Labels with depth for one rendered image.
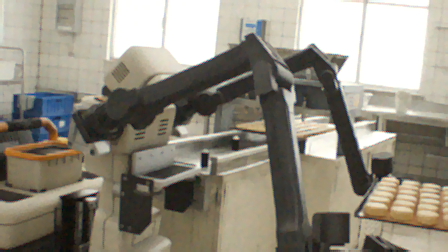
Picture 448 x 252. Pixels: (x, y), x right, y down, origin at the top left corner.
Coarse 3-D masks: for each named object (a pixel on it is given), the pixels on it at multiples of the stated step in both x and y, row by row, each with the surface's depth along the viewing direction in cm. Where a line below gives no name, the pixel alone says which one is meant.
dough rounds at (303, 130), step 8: (296, 120) 316; (248, 128) 267; (256, 128) 268; (296, 128) 282; (304, 128) 287; (312, 128) 289; (320, 128) 291; (328, 128) 295; (304, 136) 262; (312, 136) 271
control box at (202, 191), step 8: (200, 176) 195; (208, 176) 195; (200, 184) 195; (208, 184) 196; (200, 192) 195; (208, 192) 196; (200, 200) 196; (208, 200) 197; (192, 208) 198; (200, 208) 196; (208, 208) 198
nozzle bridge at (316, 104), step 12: (300, 84) 254; (312, 84) 252; (348, 84) 257; (360, 84) 274; (240, 96) 277; (252, 96) 274; (300, 96) 264; (312, 96) 261; (324, 96) 259; (348, 96) 253; (360, 96) 272; (228, 108) 291; (300, 108) 259; (312, 108) 261; (324, 108) 259; (348, 108) 256; (360, 108) 275; (216, 120) 286; (228, 120) 293; (216, 132) 287
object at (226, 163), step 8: (304, 144) 267; (240, 152) 209; (248, 152) 212; (256, 152) 219; (264, 152) 226; (216, 160) 191; (224, 160) 196; (232, 160) 201; (240, 160) 207; (248, 160) 214; (256, 160) 220; (264, 160) 227; (216, 168) 192; (224, 168) 197; (232, 168) 202; (240, 168) 208
